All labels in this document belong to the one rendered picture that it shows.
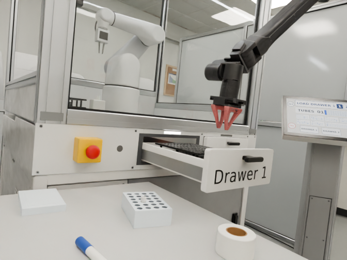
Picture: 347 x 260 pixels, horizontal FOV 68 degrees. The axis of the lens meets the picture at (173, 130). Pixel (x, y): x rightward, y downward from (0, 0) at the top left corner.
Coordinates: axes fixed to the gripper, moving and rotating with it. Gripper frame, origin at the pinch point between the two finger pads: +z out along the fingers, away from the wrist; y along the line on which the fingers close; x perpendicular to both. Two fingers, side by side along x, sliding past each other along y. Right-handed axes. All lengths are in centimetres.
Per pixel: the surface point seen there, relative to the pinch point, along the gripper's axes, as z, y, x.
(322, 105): -18, 11, -99
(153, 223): 21.1, -12.4, 31.3
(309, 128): -3, 10, -85
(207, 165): 8.8, -11.7, 17.0
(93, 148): 11.4, 15.0, 35.3
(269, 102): -20, 83, -160
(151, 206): 18.3, -10.0, 30.7
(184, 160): 10.6, -1.0, 14.8
